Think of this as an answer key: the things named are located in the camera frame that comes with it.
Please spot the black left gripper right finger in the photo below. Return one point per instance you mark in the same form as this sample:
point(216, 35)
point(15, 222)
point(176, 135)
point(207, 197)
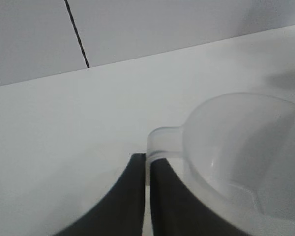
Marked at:
point(172, 209)

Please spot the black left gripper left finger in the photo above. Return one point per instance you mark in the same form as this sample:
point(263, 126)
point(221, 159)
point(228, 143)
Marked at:
point(120, 204)

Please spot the translucent plastic measuring cup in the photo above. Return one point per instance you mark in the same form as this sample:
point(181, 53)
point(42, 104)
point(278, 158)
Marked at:
point(236, 147)

